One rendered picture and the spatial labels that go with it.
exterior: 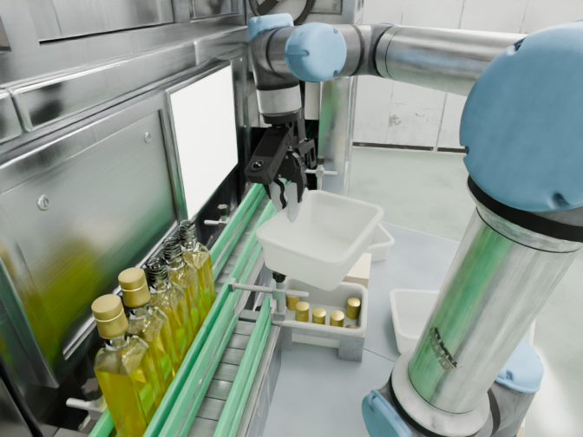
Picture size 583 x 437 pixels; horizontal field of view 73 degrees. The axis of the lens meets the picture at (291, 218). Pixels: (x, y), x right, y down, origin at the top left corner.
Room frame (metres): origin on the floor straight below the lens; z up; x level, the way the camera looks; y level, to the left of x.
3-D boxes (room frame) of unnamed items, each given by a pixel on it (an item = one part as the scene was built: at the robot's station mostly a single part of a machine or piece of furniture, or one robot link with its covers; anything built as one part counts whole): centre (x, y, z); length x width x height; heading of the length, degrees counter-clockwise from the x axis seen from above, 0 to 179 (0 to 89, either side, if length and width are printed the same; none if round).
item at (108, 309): (0.37, 0.23, 1.14); 0.04 x 0.04 x 0.04
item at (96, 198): (0.83, 0.28, 1.15); 0.90 x 0.03 x 0.34; 169
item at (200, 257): (0.60, 0.19, 0.99); 0.06 x 0.06 x 0.21; 79
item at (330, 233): (0.63, -0.06, 1.09); 0.22 x 0.17 x 0.09; 149
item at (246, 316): (0.64, 0.07, 0.85); 0.09 x 0.04 x 0.07; 79
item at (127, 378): (0.37, 0.23, 0.99); 0.06 x 0.06 x 0.21; 79
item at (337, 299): (0.74, -0.07, 0.80); 0.22 x 0.17 x 0.09; 79
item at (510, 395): (0.39, -0.29, 1.00); 0.13 x 0.12 x 0.14; 120
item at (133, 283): (0.43, 0.22, 1.14); 0.04 x 0.04 x 0.04
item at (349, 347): (0.74, -0.04, 0.79); 0.27 x 0.17 x 0.08; 79
